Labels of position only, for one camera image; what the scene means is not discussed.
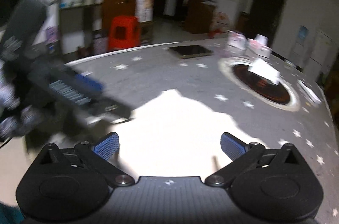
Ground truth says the cream white garment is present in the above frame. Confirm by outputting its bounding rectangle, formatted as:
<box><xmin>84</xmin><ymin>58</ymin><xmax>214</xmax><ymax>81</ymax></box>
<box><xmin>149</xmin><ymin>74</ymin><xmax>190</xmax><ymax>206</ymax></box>
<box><xmin>109</xmin><ymin>89</ymin><xmax>265</xmax><ymax>179</ymax></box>

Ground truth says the red plastic stool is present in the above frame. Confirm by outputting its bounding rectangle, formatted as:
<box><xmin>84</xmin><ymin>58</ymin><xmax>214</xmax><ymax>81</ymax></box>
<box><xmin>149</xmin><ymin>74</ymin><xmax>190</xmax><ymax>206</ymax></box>
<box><xmin>107</xmin><ymin>15</ymin><xmax>141</xmax><ymax>51</ymax></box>

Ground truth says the round induction cooktop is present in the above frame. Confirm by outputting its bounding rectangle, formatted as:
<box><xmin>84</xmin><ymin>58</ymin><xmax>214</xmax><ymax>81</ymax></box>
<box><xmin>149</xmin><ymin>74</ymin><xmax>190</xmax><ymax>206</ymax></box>
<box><xmin>218</xmin><ymin>57</ymin><xmax>300</xmax><ymax>112</ymax></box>

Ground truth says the white folded cloth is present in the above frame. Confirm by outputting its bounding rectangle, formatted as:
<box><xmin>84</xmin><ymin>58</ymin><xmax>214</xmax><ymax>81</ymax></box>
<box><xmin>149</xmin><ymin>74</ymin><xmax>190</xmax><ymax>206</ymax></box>
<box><xmin>248</xmin><ymin>58</ymin><xmax>280</xmax><ymax>85</ymax></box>

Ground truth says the white remote control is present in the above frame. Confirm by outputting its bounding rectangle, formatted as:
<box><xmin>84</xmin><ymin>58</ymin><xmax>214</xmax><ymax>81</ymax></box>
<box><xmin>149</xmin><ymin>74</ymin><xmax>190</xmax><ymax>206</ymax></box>
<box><xmin>297</xmin><ymin>79</ymin><xmax>322</xmax><ymax>106</ymax></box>

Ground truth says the black smartphone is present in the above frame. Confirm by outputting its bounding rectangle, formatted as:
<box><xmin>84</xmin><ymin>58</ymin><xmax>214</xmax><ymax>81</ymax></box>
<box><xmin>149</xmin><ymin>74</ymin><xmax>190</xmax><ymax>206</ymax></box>
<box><xmin>168</xmin><ymin>45</ymin><xmax>213</xmax><ymax>59</ymax></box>

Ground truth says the white paper bag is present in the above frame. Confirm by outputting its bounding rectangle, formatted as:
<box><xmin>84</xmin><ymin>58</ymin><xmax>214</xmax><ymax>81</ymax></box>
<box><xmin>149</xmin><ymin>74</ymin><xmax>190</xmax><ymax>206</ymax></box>
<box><xmin>135</xmin><ymin>0</ymin><xmax>154</xmax><ymax>23</ymax></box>

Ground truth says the pink tissue box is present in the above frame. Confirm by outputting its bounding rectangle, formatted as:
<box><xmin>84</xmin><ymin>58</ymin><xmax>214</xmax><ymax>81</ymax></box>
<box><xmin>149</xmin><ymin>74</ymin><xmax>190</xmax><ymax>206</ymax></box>
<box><xmin>247</xmin><ymin>34</ymin><xmax>272</xmax><ymax>58</ymax></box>

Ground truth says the water dispenser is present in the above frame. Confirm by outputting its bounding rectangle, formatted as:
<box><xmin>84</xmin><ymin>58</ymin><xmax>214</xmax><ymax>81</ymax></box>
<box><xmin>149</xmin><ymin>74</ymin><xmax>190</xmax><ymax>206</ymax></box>
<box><xmin>288</xmin><ymin>26</ymin><xmax>309</xmax><ymax>69</ymax></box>

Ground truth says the white refrigerator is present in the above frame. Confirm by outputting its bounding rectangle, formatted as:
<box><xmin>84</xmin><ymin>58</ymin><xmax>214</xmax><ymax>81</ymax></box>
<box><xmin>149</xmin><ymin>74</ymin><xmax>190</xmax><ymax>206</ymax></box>
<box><xmin>304</xmin><ymin>31</ymin><xmax>332</xmax><ymax>81</ymax></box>

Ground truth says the small electric fan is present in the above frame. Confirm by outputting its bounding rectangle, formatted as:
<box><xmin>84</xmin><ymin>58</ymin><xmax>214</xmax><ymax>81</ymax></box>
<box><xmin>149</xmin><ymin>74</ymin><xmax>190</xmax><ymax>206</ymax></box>
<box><xmin>208</xmin><ymin>12</ymin><xmax>231</xmax><ymax>38</ymax></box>

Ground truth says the dark wooden door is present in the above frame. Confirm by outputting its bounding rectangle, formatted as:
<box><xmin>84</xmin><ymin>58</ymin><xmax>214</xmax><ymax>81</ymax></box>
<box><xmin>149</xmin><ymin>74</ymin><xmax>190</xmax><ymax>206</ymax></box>
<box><xmin>245</xmin><ymin>0</ymin><xmax>286</xmax><ymax>47</ymax></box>

